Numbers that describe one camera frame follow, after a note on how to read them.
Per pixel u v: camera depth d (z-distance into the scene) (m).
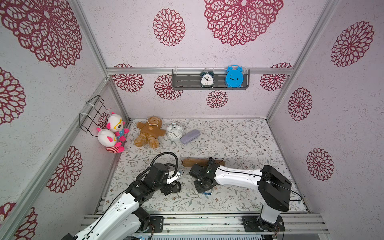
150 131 1.03
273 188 0.45
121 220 0.48
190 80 0.94
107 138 0.83
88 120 0.75
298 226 0.75
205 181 0.61
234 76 0.90
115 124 0.93
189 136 1.06
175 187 0.71
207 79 0.90
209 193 0.83
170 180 0.68
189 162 0.88
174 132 1.01
